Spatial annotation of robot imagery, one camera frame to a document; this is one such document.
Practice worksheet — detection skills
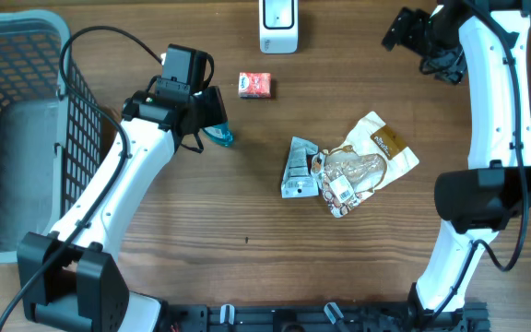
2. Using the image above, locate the blue mouthwash bottle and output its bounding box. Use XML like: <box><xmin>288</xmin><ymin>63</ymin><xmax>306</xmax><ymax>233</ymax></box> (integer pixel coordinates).
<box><xmin>202</xmin><ymin>123</ymin><xmax>234</xmax><ymax>147</ymax></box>

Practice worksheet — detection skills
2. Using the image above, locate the small red packet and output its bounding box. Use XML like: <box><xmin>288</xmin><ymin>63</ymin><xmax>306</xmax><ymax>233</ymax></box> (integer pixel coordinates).
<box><xmin>238</xmin><ymin>72</ymin><xmax>272</xmax><ymax>99</ymax></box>

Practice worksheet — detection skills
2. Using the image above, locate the clear bag with printed card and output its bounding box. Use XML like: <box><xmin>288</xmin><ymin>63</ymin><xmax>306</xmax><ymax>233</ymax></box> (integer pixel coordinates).
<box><xmin>280</xmin><ymin>136</ymin><xmax>319</xmax><ymax>198</ymax></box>

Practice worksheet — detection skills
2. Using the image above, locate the white box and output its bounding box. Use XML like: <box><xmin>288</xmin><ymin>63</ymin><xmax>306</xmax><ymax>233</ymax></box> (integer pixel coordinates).
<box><xmin>311</xmin><ymin>112</ymin><xmax>419</xmax><ymax>218</ymax></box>

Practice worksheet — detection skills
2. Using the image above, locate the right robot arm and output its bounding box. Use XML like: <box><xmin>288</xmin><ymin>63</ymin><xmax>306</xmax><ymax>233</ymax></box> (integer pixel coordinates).
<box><xmin>382</xmin><ymin>0</ymin><xmax>531</xmax><ymax>331</ymax></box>

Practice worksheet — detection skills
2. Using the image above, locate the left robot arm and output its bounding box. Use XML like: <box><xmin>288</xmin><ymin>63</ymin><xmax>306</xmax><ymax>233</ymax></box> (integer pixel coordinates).
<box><xmin>18</xmin><ymin>44</ymin><xmax>227</xmax><ymax>331</ymax></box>

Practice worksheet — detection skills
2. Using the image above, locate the white barcode scanner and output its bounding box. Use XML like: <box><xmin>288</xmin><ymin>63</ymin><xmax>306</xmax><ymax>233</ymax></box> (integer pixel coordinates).
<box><xmin>258</xmin><ymin>0</ymin><xmax>299</xmax><ymax>54</ymax></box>

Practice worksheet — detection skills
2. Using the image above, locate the grey plastic mesh basket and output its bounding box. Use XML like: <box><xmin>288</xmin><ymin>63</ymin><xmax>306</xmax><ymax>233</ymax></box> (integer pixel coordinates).
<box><xmin>0</xmin><ymin>10</ymin><xmax>102</xmax><ymax>264</ymax></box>

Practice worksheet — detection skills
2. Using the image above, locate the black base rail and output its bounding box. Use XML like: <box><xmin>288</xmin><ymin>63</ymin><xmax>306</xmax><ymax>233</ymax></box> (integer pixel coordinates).
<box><xmin>154</xmin><ymin>302</ymin><xmax>491</xmax><ymax>332</ymax></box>

